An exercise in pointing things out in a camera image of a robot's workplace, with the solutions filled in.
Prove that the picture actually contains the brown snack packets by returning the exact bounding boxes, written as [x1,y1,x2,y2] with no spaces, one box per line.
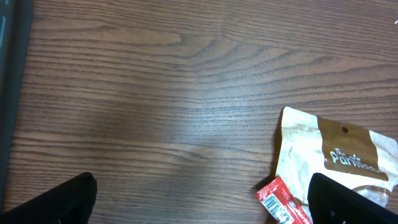
[276,107,397,216]

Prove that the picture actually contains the red snack packet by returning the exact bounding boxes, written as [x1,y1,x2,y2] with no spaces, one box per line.
[256,177,312,224]

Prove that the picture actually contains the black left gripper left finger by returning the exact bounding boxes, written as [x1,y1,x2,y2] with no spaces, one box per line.
[1,172,97,224]

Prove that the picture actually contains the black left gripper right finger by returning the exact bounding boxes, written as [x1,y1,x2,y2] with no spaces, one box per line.
[307,173,397,224]

